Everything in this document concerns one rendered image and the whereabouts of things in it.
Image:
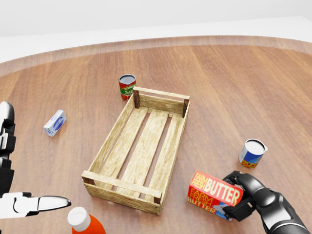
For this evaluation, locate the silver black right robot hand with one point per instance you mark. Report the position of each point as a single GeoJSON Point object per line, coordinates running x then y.
{"type": "Point", "coordinates": [256, 192]}

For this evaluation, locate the orange bottle with white cap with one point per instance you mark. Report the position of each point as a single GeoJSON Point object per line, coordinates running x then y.
{"type": "Point", "coordinates": [84, 223]}

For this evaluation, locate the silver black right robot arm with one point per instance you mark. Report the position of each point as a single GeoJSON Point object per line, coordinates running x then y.
{"type": "Point", "coordinates": [285, 217]}

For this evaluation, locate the red tomato sauce tin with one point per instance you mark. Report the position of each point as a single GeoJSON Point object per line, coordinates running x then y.
{"type": "Point", "coordinates": [126, 89]}

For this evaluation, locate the blue yellow label tin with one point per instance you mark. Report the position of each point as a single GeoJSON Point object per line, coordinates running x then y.
{"type": "Point", "coordinates": [252, 153]}

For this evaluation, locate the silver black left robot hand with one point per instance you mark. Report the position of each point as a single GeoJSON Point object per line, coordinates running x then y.
{"type": "Point", "coordinates": [7, 204]}

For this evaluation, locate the small white blue box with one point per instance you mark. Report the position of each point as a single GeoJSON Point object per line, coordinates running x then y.
{"type": "Point", "coordinates": [55, 123]}

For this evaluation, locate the red yellow butter box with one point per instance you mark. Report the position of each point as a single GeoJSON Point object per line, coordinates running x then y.
{"type": "Point", "coordinates": [214, 192]}

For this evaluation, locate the wooden slat tray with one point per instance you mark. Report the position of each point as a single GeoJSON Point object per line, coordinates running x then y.
{"type": "Point", "coordinates": [143, 148]}

